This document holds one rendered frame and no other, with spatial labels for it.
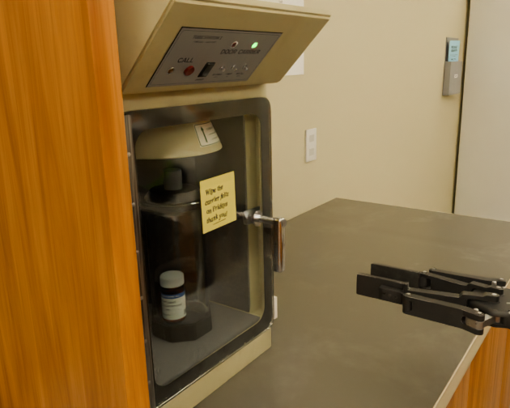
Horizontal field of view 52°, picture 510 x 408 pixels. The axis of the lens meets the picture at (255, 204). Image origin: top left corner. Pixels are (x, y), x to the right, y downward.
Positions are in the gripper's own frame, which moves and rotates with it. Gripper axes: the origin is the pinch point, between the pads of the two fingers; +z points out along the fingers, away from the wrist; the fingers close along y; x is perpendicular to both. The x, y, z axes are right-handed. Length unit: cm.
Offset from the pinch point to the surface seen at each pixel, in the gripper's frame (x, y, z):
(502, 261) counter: 19, -72, -3
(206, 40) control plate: -32.1, 18.6, 14.9
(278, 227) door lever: -5.3, 0.4, 17.6
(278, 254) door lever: -0.9, 0.4, 17.7
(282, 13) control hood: -35.6, 7.6, 11.8
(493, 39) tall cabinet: -47, -284, 48
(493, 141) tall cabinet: 14, -285, 43
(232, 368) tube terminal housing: 18.6, 5.3, 23.7
